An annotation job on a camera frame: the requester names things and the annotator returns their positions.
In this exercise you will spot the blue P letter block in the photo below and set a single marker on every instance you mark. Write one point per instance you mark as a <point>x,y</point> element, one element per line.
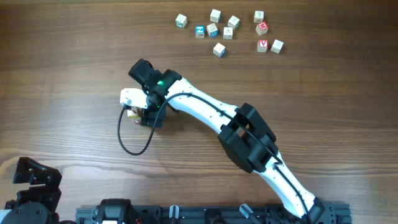
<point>219,49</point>

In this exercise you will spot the plain block upper right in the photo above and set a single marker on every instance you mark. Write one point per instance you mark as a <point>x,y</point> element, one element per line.
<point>258,16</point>

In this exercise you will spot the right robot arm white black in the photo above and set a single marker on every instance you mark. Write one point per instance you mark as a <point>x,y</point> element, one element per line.
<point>244,135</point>

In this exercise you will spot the green sided block upper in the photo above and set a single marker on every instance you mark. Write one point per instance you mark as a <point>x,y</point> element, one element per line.
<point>234,22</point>

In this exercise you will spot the plain top block upper middle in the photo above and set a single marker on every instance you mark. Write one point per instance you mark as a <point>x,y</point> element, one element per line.
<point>215,16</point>

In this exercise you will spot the plain block far right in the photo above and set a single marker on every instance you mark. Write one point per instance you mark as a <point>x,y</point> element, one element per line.
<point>277,46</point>

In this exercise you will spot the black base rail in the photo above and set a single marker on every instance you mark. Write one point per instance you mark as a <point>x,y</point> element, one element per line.
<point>268,214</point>

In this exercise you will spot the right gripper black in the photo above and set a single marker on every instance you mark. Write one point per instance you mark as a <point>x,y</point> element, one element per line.
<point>146,114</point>

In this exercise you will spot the red M letter block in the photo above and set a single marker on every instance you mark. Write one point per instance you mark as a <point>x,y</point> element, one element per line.
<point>262,28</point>

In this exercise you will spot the green letter block far left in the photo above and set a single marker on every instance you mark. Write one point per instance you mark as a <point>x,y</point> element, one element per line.
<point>181,21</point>

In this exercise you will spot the blue H letter block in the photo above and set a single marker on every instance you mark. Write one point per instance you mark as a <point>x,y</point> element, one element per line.
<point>200,32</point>

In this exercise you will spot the red V letter block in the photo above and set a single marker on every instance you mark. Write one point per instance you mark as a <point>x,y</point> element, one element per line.
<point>262,45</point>

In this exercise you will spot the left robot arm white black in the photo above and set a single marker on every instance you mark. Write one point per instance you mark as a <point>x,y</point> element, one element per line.
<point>38,204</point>

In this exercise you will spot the picture block centre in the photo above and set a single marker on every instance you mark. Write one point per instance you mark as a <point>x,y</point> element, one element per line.
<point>228,33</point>

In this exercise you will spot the blue sided picture block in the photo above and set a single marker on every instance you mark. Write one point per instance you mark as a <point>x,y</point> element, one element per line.
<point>212,30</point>

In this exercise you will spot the yellow sided picture block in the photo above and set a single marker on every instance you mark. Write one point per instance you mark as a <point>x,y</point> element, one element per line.
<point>134,112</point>

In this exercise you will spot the plain block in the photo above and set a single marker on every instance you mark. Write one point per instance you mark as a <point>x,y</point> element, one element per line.
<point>258,16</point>
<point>215,16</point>
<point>277,46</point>

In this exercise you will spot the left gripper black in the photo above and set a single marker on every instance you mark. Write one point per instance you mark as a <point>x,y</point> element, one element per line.
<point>50,193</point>

